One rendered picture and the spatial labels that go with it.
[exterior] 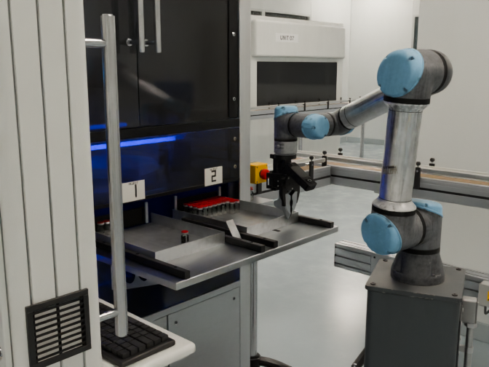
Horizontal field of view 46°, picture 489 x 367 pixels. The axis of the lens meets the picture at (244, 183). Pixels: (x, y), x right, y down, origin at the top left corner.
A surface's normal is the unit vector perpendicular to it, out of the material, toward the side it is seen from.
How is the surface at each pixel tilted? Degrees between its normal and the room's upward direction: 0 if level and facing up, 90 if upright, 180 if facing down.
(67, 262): 90
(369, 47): 90
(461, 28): 90
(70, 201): 90
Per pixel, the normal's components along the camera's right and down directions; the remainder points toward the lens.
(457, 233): -0.68, 0.14
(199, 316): 0.73, 0.14
